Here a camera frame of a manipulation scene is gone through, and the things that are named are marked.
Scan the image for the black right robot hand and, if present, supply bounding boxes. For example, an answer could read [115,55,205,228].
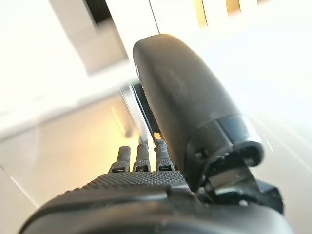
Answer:
[19,33,291,234]

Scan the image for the white counter cabinet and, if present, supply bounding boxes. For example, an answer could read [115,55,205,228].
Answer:
[47,0,130,76]

